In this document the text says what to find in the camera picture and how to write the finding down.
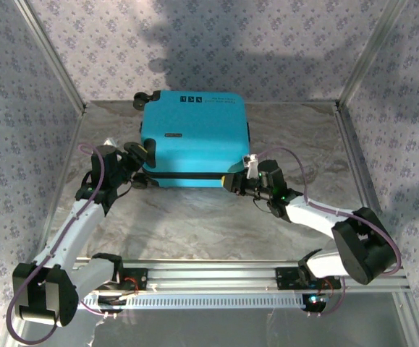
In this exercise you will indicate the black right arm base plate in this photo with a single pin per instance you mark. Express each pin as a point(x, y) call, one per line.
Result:
point(285, 278)

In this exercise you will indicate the blue hard-shell suitcase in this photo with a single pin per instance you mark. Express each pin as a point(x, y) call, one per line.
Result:
point(194, 144)

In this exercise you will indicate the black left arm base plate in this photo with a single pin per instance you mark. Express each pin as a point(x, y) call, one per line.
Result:
point(136, 278)

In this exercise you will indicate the aluminium frame post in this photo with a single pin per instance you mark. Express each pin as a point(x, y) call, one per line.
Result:
point(51, 54)
point(372, 54)

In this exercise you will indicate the black controller board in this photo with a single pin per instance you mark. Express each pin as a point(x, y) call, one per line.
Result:
point(316, 305)

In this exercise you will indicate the aluminium table side rail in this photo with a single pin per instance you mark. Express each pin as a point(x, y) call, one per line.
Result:
point(77, 126)
point(354, 152)

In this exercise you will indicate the aluminium mounting rail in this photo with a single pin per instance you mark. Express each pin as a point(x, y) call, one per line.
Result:
point(212, 276)

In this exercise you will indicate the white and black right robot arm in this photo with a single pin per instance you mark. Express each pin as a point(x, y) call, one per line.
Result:
point(314, 213)

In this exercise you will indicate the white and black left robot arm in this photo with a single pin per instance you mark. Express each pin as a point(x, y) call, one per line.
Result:
point(71, 224)

